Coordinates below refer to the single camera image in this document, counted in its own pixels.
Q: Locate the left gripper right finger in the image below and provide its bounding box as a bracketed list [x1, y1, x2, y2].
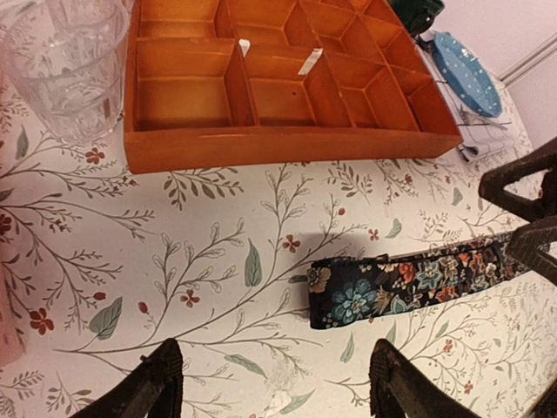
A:
[369, 339, 476, 418]

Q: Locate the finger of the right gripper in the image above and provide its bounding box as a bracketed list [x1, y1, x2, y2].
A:
[508, 216, 556, 274]
[478, 138, 556, 222]

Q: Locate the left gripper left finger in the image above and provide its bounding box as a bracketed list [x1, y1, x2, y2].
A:
[80, 338, 184, 417]

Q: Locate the dark floral tie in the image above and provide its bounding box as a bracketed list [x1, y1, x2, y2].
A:
[306, 233, 527, 330]

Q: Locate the white grid placemat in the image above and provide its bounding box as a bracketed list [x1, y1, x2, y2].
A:
[415, 30, 518, 162]

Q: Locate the silver fork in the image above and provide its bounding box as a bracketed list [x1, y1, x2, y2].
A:
[460, 110, 508, 131]

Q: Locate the blue dotted plate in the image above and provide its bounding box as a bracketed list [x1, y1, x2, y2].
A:
[432, 32, 503, 118]

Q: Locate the pink plastic basket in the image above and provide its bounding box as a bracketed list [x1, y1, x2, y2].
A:
[0, 266, 26, 367]

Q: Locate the dark green mug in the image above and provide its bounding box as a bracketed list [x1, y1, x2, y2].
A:
[388, 0, 445, 37]

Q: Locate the orange wooden compartment tray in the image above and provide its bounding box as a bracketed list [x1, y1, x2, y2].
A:
[124, 1, 462, 174]

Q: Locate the clear plastic cup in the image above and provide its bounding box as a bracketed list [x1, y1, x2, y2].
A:
[1, 1, 131, 146]

